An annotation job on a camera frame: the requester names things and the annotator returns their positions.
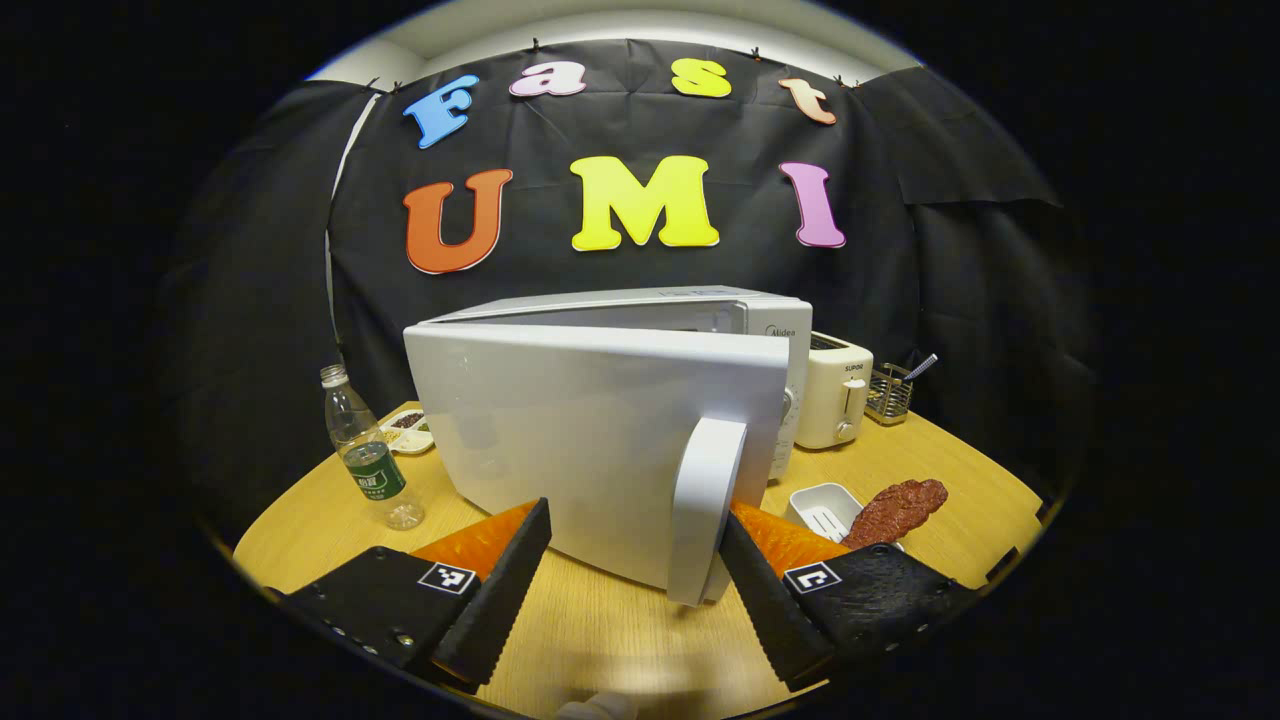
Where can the clear plastic water bottle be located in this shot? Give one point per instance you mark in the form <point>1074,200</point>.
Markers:
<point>370,460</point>

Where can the brown meat slice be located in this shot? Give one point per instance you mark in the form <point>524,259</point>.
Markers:
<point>895,510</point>

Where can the metal spoon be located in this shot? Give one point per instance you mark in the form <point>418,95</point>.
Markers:
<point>925,363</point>

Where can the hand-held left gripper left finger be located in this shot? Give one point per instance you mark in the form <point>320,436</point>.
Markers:
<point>500,600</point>

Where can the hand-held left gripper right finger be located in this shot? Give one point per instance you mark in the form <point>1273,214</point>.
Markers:
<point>765,610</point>

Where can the cream toaster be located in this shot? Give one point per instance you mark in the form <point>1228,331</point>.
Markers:
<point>830,400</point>

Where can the white divided snack dish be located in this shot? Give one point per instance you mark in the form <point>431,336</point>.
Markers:
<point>405,430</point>

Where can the white rectangular tray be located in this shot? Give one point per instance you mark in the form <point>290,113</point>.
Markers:
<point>825,510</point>

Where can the white microwave oven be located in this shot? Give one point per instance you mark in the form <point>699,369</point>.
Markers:
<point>580,430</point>

